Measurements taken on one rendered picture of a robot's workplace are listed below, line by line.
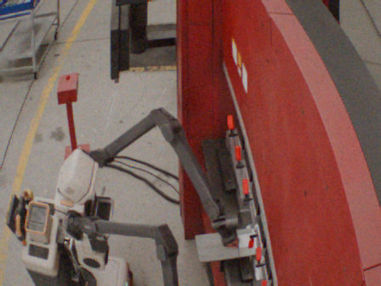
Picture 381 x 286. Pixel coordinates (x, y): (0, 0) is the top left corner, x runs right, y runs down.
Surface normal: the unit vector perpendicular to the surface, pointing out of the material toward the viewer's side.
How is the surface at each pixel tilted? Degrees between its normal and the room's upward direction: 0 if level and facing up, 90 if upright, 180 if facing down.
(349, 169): 0
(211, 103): 90
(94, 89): 0
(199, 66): 90
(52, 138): 0
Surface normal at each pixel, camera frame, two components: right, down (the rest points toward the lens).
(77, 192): -0.07, 0.68
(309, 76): 0.00, -0.73
